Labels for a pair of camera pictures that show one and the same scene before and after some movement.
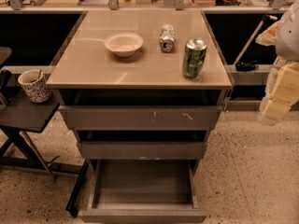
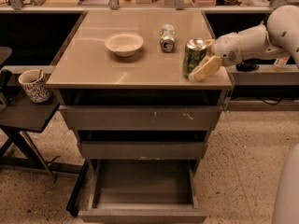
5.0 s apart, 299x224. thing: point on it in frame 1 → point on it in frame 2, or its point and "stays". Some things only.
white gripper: [289, 41] → [226, 49]
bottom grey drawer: [143, 190] stays
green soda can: [193, 60] stays
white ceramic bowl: [123, 44] stays
